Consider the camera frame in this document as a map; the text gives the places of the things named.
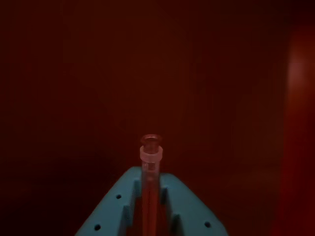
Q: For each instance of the slim clear plastic tube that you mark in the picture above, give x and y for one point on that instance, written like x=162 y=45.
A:
x=150 y=172

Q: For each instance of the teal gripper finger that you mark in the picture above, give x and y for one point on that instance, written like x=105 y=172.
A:
x=110 y=209
x=189 y=211

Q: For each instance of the red plastic bucket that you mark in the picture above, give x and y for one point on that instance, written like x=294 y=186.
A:
x=73 y=73

